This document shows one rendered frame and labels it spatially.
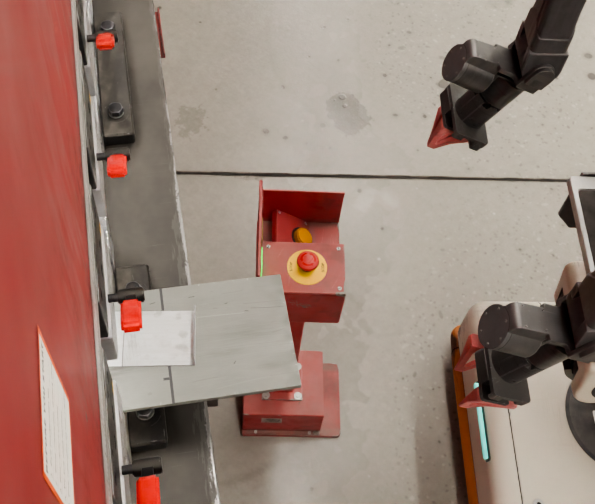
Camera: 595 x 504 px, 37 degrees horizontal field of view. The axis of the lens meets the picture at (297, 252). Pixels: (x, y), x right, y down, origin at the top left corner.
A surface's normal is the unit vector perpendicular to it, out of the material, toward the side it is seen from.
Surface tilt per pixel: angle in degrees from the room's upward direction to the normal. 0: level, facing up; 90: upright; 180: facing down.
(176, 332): 0
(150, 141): 0
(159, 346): 0
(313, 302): 90
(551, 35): 75
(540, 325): 22
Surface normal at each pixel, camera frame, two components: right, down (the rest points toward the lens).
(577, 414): 0.07, -0.51
